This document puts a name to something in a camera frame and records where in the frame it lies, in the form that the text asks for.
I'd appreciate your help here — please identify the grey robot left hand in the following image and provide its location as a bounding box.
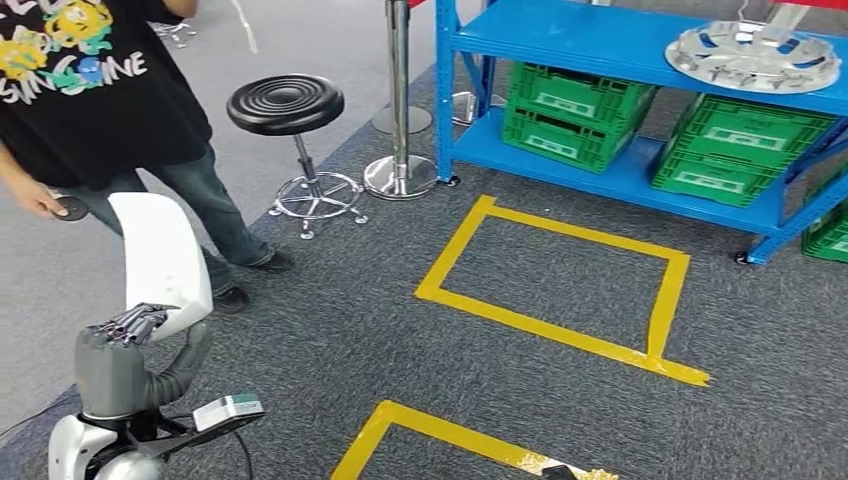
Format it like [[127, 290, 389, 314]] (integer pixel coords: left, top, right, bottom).
[[74, 302, 215, 422]]

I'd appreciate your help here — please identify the person's right hand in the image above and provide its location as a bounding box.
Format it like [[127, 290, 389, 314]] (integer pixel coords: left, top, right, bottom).
[[11, 173, 70, 221]]

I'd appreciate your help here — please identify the black round disc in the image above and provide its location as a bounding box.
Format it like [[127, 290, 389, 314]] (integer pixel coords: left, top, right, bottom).
[[52, 194, 91, 224]]

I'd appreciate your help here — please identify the white curved plastic part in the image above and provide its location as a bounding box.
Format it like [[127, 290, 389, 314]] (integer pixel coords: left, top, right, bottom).
[[107, 192, 215, 344]]

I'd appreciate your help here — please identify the blue metal shelf rack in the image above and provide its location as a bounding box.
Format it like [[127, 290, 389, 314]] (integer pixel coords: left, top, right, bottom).
[[433, 0, 848, 267]]

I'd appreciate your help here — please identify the person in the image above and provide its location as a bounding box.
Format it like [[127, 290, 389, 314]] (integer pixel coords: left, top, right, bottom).
[[0, 0, 297, 317]]

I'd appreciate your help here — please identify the chrome swivel stool base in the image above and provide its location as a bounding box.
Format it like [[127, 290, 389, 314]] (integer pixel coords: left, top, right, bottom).
[[148, 21, 199, 50]]

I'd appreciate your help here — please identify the black round seat stool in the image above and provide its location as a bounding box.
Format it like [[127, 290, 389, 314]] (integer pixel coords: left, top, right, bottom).
[[225, 73, 370, 242]]

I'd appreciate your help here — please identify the yellow floor tape square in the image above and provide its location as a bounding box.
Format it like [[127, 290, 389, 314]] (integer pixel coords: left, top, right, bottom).
[[413, 193, 712, 390], [329, 399, 622, 480]]

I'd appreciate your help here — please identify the chrome stanchion base disc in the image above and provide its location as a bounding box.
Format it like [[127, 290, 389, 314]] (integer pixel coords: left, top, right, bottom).
[[370, 104, 434, 137]]

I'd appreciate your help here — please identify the belt barrier stanchion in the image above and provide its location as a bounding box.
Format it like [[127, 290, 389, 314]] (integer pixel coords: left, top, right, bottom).
[[452, 90, 507, 128]]

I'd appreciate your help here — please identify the silver wheel hubcap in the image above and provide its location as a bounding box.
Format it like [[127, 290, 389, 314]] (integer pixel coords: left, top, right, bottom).
[[664, 19, 843, 96]]

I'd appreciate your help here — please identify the open green plastic crate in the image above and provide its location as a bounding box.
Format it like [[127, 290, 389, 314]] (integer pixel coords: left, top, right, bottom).
[[800, 197, 848, 266]]

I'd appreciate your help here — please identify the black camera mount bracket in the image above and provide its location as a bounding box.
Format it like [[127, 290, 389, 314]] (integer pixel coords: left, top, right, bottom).
[[79, 410, 266, 460]]

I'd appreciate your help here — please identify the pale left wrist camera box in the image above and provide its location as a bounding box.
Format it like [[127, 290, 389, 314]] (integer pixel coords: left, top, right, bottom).
[[192, 393, 267, 434]]

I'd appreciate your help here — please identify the black camera cable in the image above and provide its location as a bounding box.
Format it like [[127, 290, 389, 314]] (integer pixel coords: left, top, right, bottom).
[[231, 430, 257, 480]]

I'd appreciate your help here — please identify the chrome stanchion post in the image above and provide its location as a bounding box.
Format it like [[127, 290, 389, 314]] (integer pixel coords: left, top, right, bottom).
[[362, 0, 441, 202]]

